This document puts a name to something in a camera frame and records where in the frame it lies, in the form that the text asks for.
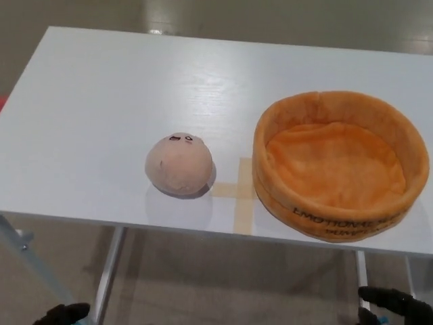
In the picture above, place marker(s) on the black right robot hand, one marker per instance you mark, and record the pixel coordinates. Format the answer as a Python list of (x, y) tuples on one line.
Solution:
[(392, 308)]

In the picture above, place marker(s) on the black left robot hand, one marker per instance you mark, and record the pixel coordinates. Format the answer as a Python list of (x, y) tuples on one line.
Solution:
[(64, 315)]

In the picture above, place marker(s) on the pink round plush toy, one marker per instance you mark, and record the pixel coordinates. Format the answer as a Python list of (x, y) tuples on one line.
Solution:
[(179, 167)]

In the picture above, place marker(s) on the orange plush round plate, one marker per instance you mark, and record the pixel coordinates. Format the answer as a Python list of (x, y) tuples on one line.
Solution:
[(338, 169)]

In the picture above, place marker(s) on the white table leg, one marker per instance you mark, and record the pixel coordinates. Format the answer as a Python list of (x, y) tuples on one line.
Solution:
[(412, 274), (111, 271), (362, 271)]

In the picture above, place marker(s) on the beige tape cross mark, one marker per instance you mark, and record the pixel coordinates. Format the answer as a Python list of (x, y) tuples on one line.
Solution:
[(242, 190)]

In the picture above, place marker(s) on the grey metal frame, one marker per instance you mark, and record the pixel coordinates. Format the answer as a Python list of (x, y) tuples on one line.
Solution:
[(30, 257)]

